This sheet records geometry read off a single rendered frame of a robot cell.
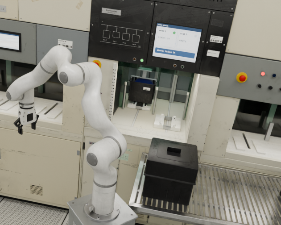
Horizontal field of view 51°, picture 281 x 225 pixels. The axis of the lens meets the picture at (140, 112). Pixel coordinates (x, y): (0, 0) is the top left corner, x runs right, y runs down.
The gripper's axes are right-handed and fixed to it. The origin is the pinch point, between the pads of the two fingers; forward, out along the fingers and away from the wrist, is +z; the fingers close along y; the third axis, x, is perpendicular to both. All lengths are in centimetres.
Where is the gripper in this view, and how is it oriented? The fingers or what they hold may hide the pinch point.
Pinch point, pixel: (26, 130)
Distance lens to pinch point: 189.1
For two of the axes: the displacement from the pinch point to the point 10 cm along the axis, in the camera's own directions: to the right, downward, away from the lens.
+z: -1.3, 9.1, 3.8
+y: 5.4, -2.6, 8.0
